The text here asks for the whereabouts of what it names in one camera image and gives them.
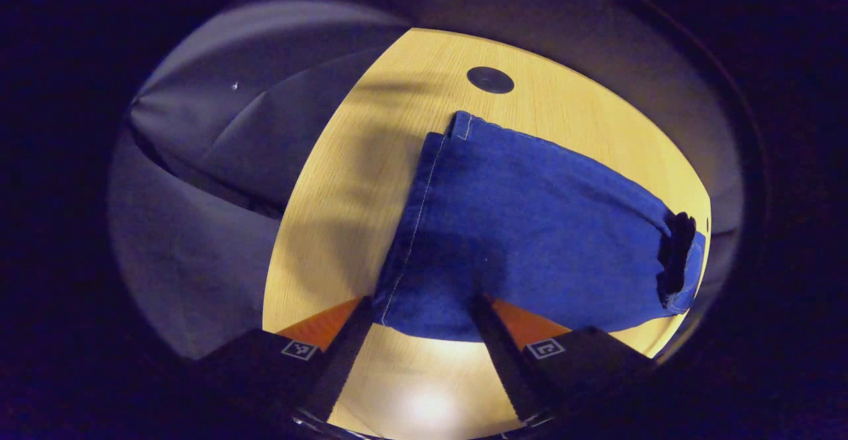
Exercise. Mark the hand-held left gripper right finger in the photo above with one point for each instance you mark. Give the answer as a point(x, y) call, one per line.
point(510, 367)

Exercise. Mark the round black table grommet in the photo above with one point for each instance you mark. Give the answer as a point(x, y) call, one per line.
point(490, 80)

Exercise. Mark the blue denim jeans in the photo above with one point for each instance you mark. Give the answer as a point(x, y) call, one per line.
point(530, 228)

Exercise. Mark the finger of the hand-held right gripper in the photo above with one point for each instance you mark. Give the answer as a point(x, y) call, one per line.
point(676, 254)

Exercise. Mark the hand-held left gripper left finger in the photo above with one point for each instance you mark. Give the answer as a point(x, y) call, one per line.
point(344, 360)

